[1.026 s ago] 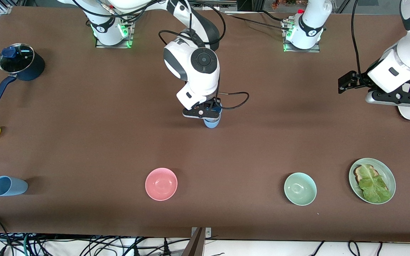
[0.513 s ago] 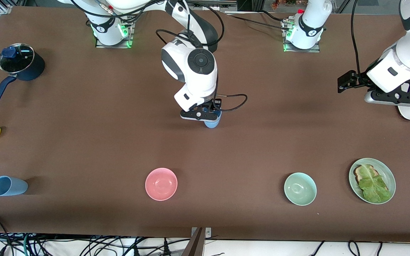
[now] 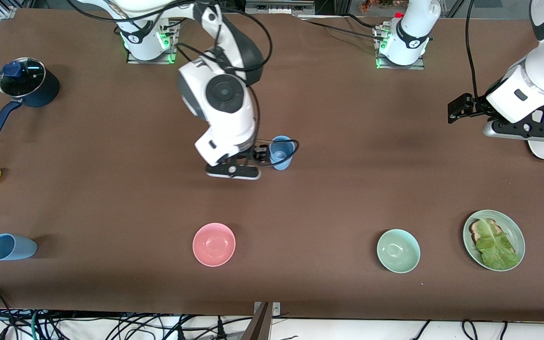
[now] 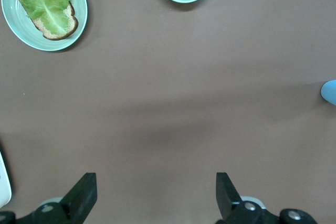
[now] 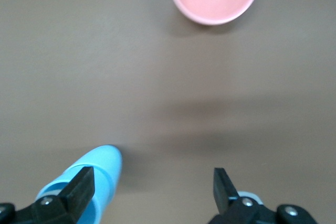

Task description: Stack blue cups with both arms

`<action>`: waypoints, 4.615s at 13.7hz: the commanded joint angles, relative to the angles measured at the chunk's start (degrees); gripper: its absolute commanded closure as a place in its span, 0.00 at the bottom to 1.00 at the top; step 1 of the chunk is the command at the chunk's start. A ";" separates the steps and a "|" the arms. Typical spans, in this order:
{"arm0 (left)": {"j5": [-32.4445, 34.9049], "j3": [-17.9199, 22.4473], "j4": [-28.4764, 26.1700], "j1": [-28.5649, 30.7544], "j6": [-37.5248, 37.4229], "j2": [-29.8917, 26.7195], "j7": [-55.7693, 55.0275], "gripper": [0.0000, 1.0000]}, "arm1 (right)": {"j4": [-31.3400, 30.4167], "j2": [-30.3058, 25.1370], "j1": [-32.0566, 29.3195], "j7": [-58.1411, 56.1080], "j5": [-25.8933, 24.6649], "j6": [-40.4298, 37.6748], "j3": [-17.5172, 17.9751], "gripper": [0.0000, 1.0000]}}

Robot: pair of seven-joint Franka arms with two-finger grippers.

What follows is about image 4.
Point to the toasted bread slice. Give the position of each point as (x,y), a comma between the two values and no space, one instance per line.
(69,23)

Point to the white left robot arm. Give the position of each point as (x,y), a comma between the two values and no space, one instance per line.
(4,182)

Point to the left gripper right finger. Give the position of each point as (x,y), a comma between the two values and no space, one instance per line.
(228,203)

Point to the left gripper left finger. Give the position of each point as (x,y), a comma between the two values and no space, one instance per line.
(81,200)

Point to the blue cup holding tissue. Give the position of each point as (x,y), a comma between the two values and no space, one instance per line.
(330,93)

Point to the pale green plate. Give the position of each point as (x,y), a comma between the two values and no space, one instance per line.
(77,1)

